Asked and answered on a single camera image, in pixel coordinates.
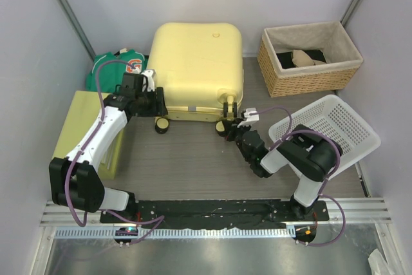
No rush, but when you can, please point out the yellow-green drawer box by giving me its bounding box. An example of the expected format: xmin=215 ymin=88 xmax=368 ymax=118
xmin=52 ymin=91 xmax=124 ymax=180

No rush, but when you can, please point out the black cloth in basket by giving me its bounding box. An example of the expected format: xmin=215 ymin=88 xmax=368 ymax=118
xmin=277 ymin=50 xmax=326 ymax=69

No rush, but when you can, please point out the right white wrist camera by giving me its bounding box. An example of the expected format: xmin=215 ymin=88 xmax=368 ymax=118
xmin=238 ymin=108 xmax=259 ymax=128

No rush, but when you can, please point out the yellow hard-shell suitcase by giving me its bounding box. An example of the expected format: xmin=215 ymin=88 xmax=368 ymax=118
xmin=147 ymin=23 xmax=244 ymax=122

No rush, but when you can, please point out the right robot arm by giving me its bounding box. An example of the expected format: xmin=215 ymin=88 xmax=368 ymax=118
xmin=215 ymin=119 xmax=343 ymax=220

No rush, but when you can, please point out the beige cloth in basket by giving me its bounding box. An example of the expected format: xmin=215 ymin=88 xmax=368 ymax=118
xmin=292 ymin=50 xmax=326 ymax=68

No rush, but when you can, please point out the wicker basket with liner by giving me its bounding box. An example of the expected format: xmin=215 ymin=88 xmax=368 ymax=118
xmin=257 ymin=21 xmax=364 ymax=97

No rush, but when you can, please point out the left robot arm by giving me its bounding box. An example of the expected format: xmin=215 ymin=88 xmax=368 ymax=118
xmin=49 ymin=70 xmax=167 ymax=223

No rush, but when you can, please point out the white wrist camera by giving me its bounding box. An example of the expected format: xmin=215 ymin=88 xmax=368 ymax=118
xmin=141 ymin=70 xmax=156 ymax=92
xmin=238 ymin=108 xmax=259 ymax=128

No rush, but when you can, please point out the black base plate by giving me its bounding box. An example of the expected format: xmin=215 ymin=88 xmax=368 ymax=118
xmin=119 ymin=199 xmax=330 ymax=230

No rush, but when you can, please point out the aluminium rail frame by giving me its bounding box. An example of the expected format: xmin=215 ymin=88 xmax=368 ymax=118
xmin=30 ymin=162 xmax=395 ymax=275

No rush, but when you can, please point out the white plastic mesh basket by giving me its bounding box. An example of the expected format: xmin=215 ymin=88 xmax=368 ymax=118
xmin=268 ymin=94 xmax=382 ymax=181

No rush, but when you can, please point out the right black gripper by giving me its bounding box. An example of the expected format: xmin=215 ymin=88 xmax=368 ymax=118
xmin=225 ymin=117 xmax=253 ymax=162

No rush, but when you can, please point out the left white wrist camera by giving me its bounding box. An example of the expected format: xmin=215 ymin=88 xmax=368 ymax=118
xmin=141 ymin=70 xmax=156 ymax=92

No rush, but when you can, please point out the white slotted cable duct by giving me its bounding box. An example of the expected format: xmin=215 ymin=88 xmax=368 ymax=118
xmin=55 ymin=225 xmax=295 ymax=240

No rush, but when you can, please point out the white crumpled plastic bag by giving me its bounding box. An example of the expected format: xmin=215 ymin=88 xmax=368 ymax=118
xmin=368 ymin=249 xmax=395 ymax=275

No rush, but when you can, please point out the green jersey with G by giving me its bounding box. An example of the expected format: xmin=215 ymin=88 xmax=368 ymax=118
xmin=86 ymin=48 xmax=148 ymax=93

